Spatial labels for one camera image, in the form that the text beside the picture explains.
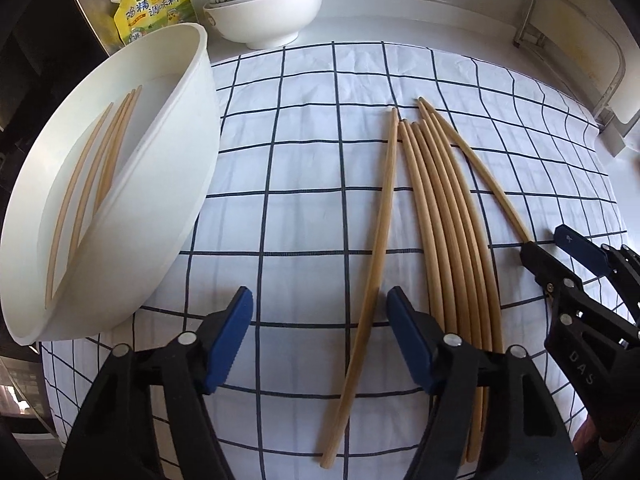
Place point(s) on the plain white ceramic bowl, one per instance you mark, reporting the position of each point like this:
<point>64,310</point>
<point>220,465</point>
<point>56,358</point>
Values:
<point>265,25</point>

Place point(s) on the white black-grid cloth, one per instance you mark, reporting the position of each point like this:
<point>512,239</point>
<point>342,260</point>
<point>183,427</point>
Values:
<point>300,170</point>

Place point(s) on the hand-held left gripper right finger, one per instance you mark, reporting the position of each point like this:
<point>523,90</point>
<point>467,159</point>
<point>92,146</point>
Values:
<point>412,345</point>

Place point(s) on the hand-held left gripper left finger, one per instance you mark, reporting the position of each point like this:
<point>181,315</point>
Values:
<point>227,345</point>

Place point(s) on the cream cutting board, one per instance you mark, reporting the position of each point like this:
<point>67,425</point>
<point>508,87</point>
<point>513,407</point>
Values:
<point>585,45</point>

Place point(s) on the large cream round basin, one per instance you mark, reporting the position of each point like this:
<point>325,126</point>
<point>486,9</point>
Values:
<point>165,170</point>

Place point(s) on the metal board rack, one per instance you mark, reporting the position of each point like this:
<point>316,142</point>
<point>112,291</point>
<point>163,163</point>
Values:
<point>531,37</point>

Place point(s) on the bunch of wooden chopsticks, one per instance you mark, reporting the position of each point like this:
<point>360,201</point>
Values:
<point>450,240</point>

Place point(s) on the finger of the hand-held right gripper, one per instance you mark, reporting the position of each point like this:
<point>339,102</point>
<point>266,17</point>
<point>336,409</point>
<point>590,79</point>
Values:
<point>582,250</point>
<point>545,275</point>

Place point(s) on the yellow seasoning pouch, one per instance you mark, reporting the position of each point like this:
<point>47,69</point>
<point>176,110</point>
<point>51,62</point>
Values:
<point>150,15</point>

